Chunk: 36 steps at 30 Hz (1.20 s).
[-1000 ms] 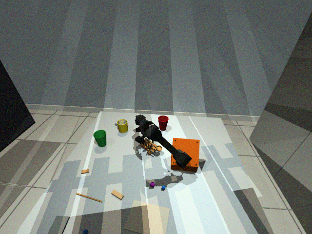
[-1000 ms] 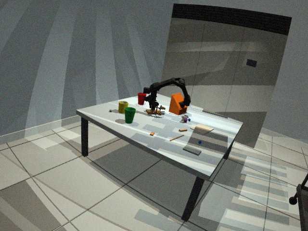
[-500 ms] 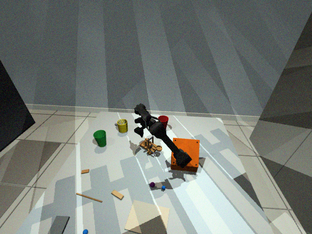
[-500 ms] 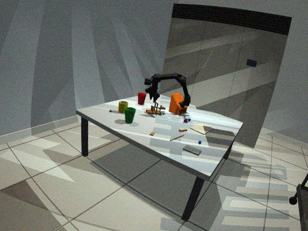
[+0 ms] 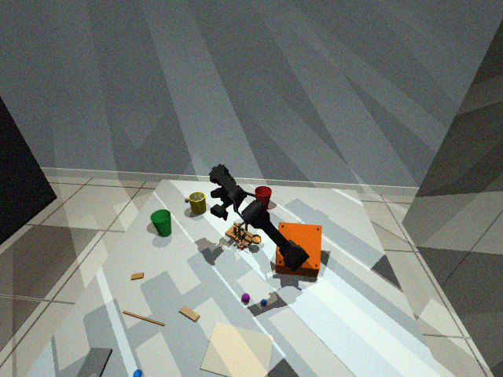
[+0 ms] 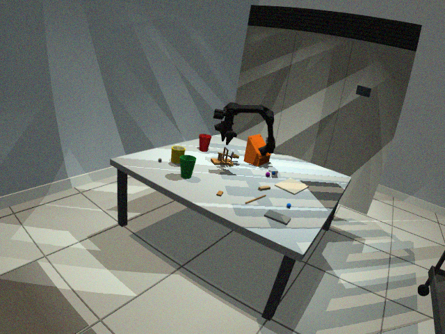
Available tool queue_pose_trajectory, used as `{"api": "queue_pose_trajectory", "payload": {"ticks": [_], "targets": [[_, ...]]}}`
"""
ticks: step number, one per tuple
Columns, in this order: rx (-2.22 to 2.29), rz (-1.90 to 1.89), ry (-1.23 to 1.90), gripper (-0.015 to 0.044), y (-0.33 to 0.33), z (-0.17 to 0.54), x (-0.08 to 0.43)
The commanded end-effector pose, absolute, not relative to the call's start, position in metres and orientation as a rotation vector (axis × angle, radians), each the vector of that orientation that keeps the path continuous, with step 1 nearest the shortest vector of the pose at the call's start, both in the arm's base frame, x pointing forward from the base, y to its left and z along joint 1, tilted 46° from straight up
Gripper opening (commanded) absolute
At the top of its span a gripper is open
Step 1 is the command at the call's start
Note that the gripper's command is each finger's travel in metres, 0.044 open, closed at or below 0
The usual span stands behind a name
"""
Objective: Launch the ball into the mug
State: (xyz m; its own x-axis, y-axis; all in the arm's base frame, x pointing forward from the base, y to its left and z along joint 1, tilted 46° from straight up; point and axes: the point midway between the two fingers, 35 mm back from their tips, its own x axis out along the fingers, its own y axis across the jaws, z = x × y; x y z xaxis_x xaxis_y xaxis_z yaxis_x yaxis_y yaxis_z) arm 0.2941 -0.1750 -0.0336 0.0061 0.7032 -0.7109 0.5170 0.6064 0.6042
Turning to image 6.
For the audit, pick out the green cup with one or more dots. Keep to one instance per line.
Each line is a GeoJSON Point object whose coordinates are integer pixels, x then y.
{"type": "Point", "coordinates": [187, 166]}

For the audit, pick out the dark red cup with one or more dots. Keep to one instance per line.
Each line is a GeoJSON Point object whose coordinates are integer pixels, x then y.
{"type": "Point", "coordinates": [204, 140]}

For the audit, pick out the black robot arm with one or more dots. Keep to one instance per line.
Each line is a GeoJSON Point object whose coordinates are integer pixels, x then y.
{"type": "Point", "coordinates": [233, 109]}

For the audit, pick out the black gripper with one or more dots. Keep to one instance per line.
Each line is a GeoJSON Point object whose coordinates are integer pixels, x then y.
{"type": "Point", "coordinates": [228, 132]}

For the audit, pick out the yellow mug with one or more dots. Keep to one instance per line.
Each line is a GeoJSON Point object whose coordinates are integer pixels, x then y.
{"type": "Point", "coordinates": [177, 151]}

